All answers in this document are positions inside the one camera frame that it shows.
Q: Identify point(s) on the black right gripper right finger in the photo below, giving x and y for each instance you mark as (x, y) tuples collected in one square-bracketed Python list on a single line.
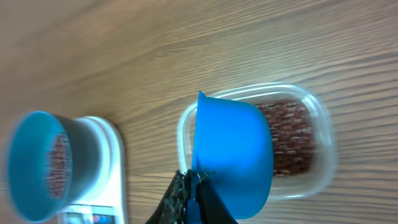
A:
[(211, 208)]

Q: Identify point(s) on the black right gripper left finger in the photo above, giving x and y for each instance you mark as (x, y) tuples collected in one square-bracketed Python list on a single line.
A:
[(178, 203)]

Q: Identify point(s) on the blue plastic scoop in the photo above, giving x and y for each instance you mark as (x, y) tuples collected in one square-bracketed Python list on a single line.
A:
[(232, 142)]

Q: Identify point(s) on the white digital kitchen scale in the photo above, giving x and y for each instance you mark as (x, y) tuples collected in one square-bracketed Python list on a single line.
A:
[(99, 192)]

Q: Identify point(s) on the red beans in bowl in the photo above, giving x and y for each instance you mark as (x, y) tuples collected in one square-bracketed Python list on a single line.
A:
[(58, 167)]

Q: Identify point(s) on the teal blue bowl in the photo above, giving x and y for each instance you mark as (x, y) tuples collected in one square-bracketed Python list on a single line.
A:
[(27, 166)]

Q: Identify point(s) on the red adzuki beans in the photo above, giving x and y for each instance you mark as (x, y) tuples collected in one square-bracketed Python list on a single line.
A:
[(292, 136)]

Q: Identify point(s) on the clear plastic food container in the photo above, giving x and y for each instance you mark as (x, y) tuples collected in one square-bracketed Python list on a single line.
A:
[(324, 163)]

